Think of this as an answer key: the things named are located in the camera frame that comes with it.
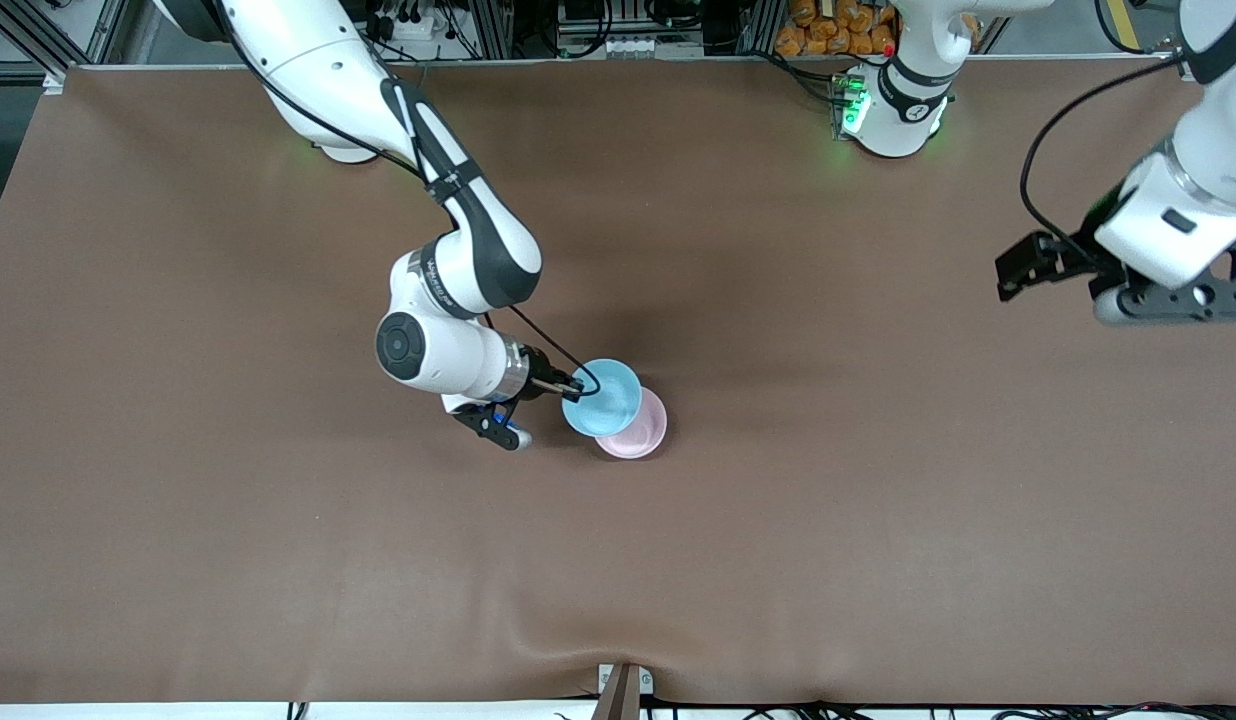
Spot light blue bowl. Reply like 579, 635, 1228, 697
561, 358, 644, 439

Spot white power strip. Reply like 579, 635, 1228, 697
368, 8, 455, 47

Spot orange snack packets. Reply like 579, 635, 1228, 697
775, 0, 897, 58

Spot metal table clamp bracket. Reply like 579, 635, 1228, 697
596, 662, 655, 720

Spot brown table mat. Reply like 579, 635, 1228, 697
0, 55, 1236, 706

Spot white terminal block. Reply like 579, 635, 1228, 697
598, 35, 681, 59

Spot pink bowl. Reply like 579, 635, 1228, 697
593, 387, 669, 461

